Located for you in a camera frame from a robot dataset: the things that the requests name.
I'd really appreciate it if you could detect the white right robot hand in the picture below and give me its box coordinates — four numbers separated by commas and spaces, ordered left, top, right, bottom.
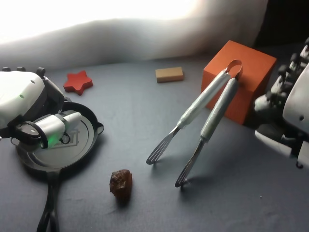
253, 36, 309, 169

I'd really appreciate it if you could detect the brown food piece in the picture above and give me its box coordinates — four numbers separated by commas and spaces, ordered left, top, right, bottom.
110, 169, 133, 201

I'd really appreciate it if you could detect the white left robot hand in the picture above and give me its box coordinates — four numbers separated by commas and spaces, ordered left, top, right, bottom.
0, 66, 83, 150

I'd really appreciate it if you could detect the white backdrop sheet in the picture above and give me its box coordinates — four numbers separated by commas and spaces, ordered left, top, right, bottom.
0, 0, 265, 71

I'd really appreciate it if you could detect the black round pan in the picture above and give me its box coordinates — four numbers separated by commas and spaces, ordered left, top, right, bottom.
14, 97, 106, 232

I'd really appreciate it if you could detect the grey table cloth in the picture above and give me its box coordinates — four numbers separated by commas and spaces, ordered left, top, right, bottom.
0, 44, 309, 232

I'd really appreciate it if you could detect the large orange cube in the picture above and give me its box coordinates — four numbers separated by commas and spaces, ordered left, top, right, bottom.
200, 40, 278, 126

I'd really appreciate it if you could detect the red star block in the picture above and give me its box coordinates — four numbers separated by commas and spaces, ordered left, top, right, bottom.
63, 70, 94, 96

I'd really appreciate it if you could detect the tan wooden rectangular block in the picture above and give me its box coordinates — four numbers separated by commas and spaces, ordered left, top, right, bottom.
155, 67, 183, 84

